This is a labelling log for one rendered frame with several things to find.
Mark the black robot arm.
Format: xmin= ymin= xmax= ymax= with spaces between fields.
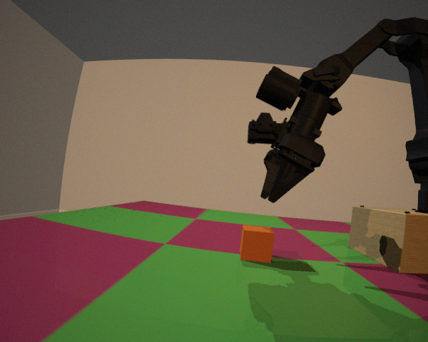
xmin=248 ymin=17 xmax=428 ymax=214

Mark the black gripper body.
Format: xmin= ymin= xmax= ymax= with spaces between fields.
xmin=264 ymin=113 xmax=325 ymax=168

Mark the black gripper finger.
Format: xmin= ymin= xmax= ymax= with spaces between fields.
xmin=261 ymin=160 xmax=278 ymax=199
xmin=268 ymin=150 xmax=315 ymax=203

